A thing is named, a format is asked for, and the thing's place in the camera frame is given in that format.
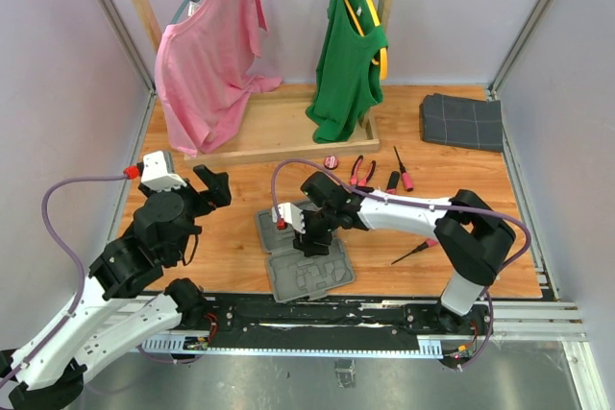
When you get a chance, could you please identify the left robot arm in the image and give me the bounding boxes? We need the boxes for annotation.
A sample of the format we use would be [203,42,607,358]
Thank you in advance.
[1,163,232,409]

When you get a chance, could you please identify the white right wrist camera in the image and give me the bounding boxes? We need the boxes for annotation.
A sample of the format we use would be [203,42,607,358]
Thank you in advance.
[272,203,306,234]

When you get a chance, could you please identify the wooden clothes rack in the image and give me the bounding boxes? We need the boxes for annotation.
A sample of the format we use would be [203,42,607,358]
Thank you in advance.
[132,0,393,166]

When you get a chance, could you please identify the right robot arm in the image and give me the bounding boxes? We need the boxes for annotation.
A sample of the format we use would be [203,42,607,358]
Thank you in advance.
[293,172,516,333]

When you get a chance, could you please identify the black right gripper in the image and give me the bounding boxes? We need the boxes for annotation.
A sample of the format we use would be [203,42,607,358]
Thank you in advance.
[291,205,338,257]

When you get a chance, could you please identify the pink black screwdriver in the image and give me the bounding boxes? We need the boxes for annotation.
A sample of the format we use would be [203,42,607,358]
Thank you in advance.
[391,239,438,265]
[393,146,414,192]

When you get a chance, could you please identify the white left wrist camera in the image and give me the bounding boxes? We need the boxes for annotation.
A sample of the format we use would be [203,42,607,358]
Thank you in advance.
[123,151,187,192]

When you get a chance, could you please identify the grey plastic tool case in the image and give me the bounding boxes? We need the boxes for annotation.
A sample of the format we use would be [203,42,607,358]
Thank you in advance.
[256,209,356,302]

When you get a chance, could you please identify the pink t-shirt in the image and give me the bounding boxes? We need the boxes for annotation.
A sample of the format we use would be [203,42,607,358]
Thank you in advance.
[155,0,283,157]

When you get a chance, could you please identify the folded grey checked cloth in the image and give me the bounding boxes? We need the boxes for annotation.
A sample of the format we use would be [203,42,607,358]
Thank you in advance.
[419,93,504,153]

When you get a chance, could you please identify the red black tape roll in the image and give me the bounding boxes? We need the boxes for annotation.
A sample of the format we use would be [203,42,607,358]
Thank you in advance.
[323,156,339,170]

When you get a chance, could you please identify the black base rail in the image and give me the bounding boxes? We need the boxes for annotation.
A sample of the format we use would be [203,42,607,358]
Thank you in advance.
[146,294,488,357]

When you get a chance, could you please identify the pink black utility knife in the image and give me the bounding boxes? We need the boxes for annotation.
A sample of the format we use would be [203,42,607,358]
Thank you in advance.
[385,171,401,194]

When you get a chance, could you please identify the pink black pliers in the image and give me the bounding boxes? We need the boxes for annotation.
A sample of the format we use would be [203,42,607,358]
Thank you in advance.
[350,155,377,187]

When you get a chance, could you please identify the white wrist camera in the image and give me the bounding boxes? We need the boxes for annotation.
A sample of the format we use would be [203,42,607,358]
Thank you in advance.
[123,151,187,192]
[272,203,306,234]

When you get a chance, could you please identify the green tank top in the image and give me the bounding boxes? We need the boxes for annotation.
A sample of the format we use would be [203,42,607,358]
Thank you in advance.
[306,0,388,144]

